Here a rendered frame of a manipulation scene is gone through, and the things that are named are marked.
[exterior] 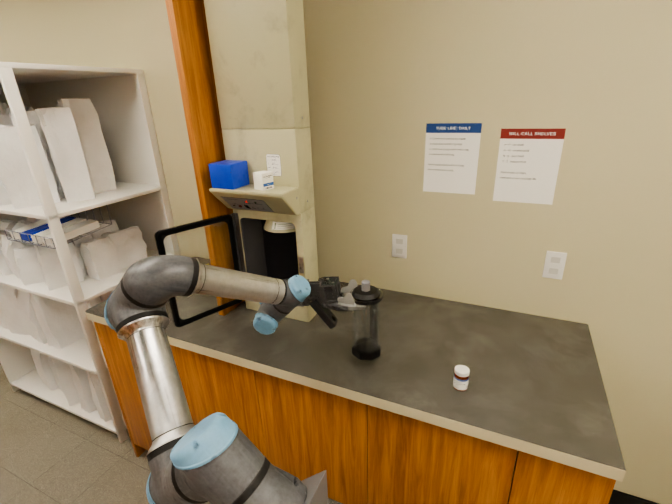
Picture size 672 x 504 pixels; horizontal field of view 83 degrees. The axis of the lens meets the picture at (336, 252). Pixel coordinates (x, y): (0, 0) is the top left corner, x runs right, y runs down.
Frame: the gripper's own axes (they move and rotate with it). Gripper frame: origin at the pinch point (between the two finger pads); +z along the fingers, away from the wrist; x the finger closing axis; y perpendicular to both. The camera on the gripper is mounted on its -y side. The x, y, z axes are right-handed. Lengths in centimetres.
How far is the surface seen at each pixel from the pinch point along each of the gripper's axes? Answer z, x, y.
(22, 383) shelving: -247, 59, -95
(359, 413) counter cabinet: -3.4, -11.3, -36.6
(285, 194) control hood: -26.3, 14.2, 33.3
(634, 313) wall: 98, 34, -25
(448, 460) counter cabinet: 25, -19, -46
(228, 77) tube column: -46, 30, 73
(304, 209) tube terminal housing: -23.7, 26.0, 24.6
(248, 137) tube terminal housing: -42, 28, 52
